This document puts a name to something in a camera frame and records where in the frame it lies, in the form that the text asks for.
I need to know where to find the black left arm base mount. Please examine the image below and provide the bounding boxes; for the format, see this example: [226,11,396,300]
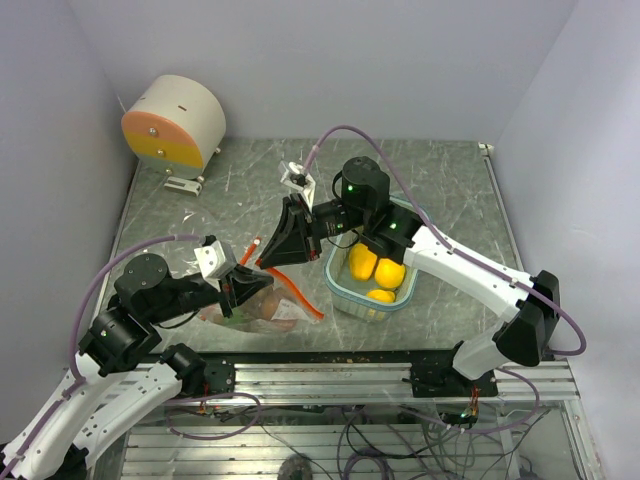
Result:
[160,343,235,398]

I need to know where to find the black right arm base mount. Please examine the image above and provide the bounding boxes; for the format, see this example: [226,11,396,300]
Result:
[402,362,498,398]

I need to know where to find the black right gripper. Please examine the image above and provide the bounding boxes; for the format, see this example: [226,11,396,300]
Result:
[258,192,369,268]

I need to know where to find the light blue fruit basket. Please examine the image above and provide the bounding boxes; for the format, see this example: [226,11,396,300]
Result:
[324,229,418,322]

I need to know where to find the round white drawer box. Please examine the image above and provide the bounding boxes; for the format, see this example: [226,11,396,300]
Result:
[121,75,227,180]

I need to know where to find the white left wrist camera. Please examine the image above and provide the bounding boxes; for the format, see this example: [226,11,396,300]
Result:
[194,240,237,281]

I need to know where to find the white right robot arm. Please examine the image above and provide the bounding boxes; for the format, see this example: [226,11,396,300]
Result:
[258,157,559,396]

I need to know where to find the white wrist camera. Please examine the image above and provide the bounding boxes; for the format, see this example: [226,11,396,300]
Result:
[194,240,237,281]
[278,161,316,210]

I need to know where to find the small white metal latch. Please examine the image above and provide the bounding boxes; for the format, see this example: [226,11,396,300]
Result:
[164,176,202,197]

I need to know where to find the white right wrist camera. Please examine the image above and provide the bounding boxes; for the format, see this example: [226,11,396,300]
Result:
[278,161,316,210]

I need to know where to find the aluminium extrusion rail frame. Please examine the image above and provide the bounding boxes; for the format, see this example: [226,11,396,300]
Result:
[88,356,604,479]

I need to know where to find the bunch of brown longans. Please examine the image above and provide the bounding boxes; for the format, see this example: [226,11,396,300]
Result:
[197,304,261,329]

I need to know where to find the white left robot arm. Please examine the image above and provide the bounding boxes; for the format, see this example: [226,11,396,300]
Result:
[1,246,273,479]

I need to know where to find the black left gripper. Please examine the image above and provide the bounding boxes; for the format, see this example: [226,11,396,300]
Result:
[146,259,273,322]

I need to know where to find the clear zip bag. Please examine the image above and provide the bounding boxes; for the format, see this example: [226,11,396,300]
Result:
[180,208,262,267]
[196,268,324,334]

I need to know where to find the yellow mango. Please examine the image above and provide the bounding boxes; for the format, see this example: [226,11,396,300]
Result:
[366,289,396,304]

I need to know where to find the yellow bell pepper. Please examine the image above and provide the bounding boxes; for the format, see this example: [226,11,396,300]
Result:
[348,243,378,282]

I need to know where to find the tangled cables below table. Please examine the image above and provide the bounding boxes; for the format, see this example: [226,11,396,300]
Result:
[162,389,551,480]

